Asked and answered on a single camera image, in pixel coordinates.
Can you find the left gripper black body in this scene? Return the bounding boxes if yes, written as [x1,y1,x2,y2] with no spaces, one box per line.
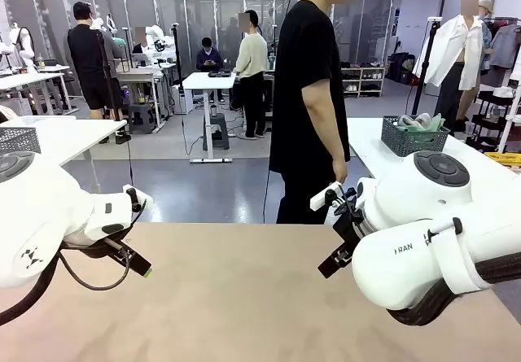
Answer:
[60,236,135,264]

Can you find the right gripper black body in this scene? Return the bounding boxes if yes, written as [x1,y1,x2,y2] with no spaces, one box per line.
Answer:
[332,210,370,254]

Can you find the grey plastic lattice basket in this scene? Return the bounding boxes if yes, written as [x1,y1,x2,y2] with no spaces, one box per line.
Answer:
[0,127,42,156]
[381,115,451,158]

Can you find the person's right forearm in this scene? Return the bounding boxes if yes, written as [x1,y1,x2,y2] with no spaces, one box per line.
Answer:
[309,114,347,166]

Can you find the person's right hand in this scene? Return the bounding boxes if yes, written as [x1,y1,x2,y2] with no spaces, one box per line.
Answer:
[331,159,350,185]

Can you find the white side table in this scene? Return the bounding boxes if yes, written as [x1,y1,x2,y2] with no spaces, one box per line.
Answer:
[0,116,128,195]

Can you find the black tripod stand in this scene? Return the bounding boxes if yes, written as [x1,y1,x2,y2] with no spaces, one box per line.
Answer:
[95,28,132,146]

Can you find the grey step stool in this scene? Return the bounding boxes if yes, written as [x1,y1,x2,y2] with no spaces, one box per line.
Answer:
[127,103,159,135]

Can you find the white shoe rack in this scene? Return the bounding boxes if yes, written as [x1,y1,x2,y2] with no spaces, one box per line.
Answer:
[340,65,386,98]

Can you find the black bags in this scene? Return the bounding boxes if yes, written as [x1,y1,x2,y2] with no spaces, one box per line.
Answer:
[388,51,417,85]

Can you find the white computer box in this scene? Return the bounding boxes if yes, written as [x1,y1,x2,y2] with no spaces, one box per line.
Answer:
[171,84,195,115]

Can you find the grey robot desk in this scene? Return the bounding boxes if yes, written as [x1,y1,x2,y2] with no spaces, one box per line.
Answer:
[116,63,178,131]

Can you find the long white background desk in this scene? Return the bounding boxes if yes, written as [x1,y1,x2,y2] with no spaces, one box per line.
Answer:
[0,72,78,116]

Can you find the person in black T-shirt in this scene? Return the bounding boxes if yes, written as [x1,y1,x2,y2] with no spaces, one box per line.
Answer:
[268,0,361,225]

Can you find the black shelf cart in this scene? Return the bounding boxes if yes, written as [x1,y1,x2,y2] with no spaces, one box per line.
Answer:
[474,87,521,154]

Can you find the white standing desk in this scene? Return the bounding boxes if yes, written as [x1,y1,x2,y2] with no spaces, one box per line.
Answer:
[182,72,238,164]

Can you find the person in cream sweater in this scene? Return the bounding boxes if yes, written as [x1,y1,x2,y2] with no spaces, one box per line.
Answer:
[233,10,269,141]

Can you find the mannequin in white shirt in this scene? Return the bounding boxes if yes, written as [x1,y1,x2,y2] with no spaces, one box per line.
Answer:
[412,0,485,133]

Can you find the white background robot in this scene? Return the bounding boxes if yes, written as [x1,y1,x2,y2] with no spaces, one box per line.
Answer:
[8,23,37,74]

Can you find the seated person in dark blue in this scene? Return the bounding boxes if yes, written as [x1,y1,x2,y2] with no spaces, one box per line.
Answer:
[195,36,225,102]

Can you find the clothes rack with garments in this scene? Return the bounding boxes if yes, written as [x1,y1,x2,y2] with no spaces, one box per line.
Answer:
[484,15,521,82]

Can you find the mannequin with beige hat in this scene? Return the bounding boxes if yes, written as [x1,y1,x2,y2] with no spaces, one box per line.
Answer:
[478,0,496,74]

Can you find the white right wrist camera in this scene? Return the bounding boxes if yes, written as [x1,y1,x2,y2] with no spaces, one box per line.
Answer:
[309,181,344,212]

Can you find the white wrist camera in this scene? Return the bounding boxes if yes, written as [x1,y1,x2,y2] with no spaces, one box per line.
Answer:
[309,181,344,212]
[121,183,154,213]

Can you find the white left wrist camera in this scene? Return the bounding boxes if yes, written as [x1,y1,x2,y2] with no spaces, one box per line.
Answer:
[121,183,154,213]

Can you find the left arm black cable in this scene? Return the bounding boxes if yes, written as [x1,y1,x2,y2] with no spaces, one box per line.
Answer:
[0,238,138,326]

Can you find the white cable strap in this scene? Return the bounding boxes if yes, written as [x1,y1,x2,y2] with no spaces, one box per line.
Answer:
[427,216,493,294]

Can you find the right arm black cable sleeve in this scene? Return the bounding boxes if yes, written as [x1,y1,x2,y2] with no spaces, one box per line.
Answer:
[386,251,521,327]

